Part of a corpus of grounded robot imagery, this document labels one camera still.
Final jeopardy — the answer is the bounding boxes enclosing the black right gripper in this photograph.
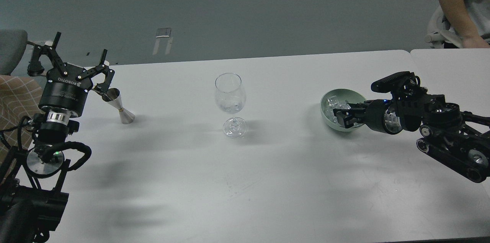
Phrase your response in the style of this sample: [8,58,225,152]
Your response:
[333,99,402,135]

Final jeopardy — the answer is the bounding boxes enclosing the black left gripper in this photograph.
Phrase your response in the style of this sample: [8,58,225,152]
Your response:
[27,31,115,118]

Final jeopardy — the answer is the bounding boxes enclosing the clear ice cubes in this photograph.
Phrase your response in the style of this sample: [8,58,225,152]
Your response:
[322,95,351,128]

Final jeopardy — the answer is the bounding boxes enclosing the steel double jigger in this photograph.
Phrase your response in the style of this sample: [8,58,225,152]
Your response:
[102,88,135,125]

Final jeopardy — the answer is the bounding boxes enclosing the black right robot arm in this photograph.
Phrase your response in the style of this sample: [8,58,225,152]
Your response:
[333,72,490,183]

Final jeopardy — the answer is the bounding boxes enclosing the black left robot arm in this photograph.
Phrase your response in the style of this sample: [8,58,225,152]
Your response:
[1,32,115,243]

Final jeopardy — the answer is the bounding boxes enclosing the clear wine glass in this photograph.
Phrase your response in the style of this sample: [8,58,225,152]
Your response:
[214,72,247,139]

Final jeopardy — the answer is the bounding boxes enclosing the green bowl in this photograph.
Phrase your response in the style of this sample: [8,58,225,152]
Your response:
[320,88,365,132]

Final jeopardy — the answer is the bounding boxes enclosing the grey chair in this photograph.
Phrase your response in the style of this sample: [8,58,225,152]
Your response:
[0,29,69,75]

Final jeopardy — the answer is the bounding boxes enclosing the person in white shirt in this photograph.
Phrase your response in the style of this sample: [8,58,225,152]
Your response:
[438,0,489,48]

